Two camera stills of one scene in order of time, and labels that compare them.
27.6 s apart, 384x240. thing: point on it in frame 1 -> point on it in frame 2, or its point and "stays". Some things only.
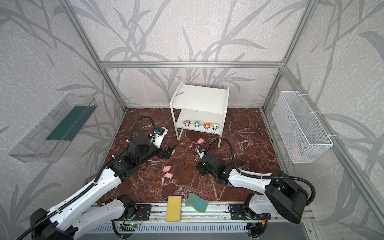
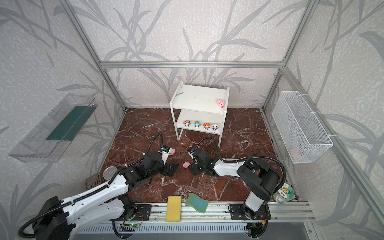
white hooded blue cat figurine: x=215 y=126 stays
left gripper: x=162 y=151 -> x=165 y=167
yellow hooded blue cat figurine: x=186 y=123 stays
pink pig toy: x=200 y=141 -> x=220 y=103
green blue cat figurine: x=197 y=123 stays
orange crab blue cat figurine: x=206 y=126 stays
